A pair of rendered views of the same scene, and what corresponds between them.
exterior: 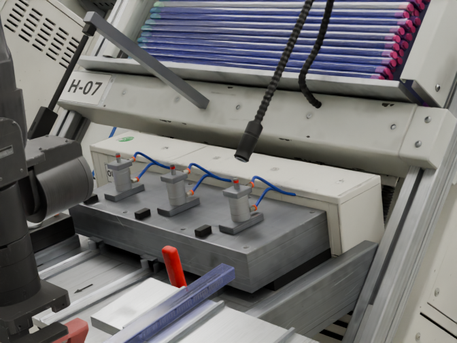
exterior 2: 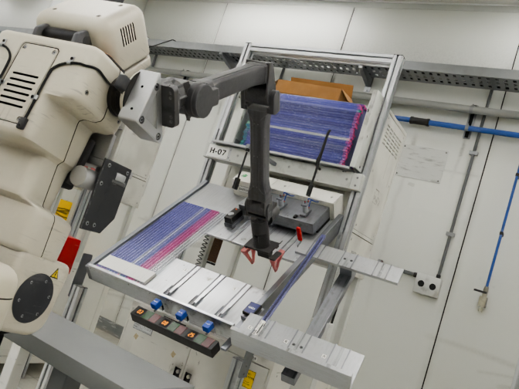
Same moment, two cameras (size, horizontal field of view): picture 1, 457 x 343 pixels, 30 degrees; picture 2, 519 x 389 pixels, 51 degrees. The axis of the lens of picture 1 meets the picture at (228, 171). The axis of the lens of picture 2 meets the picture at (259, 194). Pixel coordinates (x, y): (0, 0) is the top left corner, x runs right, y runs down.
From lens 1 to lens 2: 1.18 m
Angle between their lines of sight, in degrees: 15
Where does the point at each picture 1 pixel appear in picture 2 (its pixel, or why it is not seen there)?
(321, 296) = (330, 233)
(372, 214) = (340, 205)
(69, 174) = (276, 211)
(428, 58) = (357, 160)
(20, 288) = (267, 243)
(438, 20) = (360, 147)
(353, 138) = (333, 181)
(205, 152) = (279, 183)
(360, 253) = (339, 218)
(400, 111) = (348, 174)
